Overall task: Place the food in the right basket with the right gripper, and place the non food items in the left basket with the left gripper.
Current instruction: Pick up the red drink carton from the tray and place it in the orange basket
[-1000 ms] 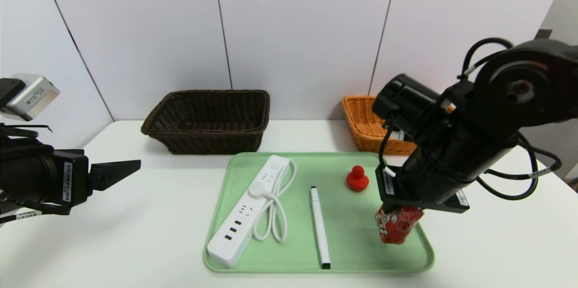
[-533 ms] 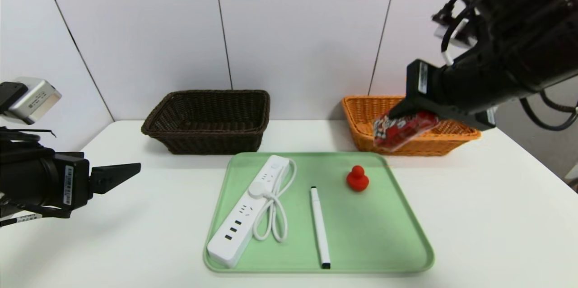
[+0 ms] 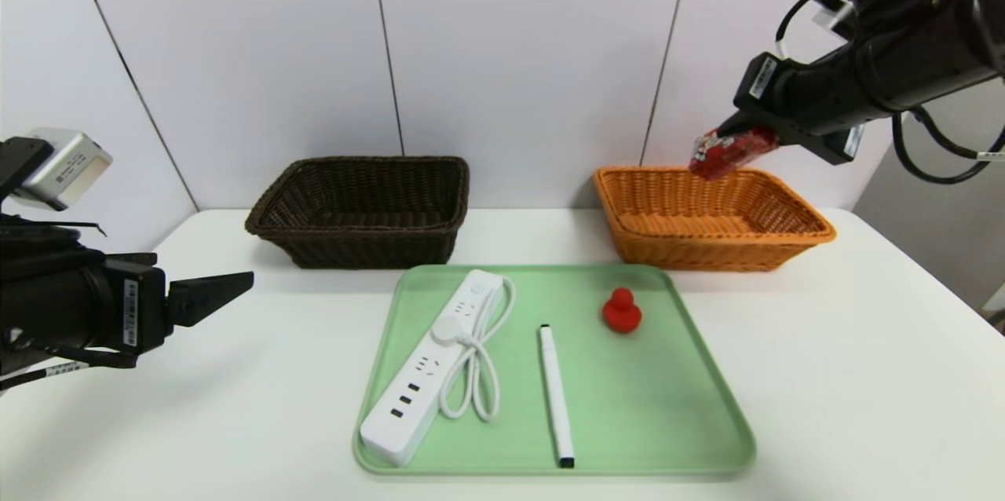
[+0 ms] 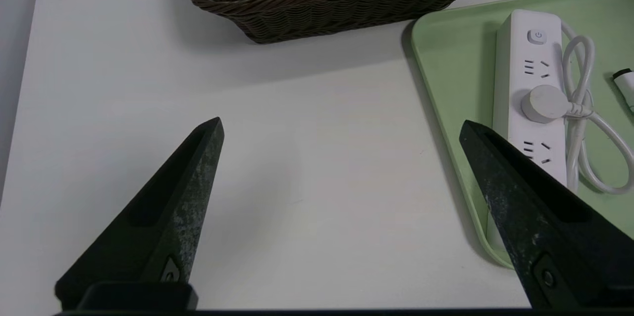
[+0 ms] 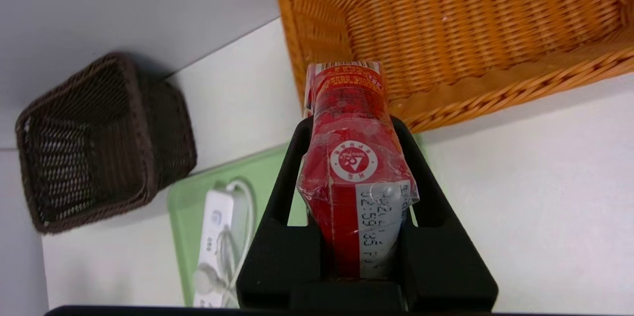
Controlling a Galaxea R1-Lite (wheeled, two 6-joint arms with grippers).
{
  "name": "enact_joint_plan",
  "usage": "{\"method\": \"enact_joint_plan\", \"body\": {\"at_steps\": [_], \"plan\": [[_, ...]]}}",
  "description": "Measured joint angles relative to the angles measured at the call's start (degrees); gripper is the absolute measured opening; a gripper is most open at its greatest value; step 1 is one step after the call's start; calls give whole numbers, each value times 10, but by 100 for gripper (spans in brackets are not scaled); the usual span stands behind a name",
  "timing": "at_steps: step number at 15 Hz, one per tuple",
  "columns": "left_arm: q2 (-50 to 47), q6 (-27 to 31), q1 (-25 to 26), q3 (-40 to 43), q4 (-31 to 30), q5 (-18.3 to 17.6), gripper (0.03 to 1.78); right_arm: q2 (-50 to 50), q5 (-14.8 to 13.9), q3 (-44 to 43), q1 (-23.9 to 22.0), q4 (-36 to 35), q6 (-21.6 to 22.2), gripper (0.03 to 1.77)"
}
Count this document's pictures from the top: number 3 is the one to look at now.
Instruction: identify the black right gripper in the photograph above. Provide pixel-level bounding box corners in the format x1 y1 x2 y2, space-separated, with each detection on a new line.
716 51 867 165

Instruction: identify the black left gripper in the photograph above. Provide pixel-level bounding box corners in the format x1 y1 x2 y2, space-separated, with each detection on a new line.
0 258 254 356

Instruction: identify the red snack packet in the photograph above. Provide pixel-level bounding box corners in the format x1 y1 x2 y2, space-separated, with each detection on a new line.
689 127 780 181

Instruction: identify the red rubber duck toy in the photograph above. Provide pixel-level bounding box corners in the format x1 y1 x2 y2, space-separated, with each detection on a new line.
601 287 642 335

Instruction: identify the white power strip with cable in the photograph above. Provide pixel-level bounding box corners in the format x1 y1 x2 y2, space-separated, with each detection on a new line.
359 269 517 466

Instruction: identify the orange wicker basket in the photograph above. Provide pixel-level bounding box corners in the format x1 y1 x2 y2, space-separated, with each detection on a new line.
593 166 836 272

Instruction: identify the dark brown wicker basket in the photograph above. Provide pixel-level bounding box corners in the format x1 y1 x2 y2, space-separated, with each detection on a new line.
245 156 470 270

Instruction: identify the light green plastic tray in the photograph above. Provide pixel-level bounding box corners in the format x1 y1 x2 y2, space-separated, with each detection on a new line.
353 264 756 477

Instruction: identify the white marker pen black cap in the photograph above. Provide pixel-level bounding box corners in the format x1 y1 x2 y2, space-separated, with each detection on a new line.
538 324 575 468

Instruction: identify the black cable tie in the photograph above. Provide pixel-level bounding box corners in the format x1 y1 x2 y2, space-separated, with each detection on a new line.
0 214 108 239

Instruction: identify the thin black cable white tag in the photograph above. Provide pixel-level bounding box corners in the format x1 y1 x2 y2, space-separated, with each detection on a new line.
0 344 138 393

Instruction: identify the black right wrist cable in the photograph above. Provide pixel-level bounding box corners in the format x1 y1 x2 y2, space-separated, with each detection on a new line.
891 107 1005 185

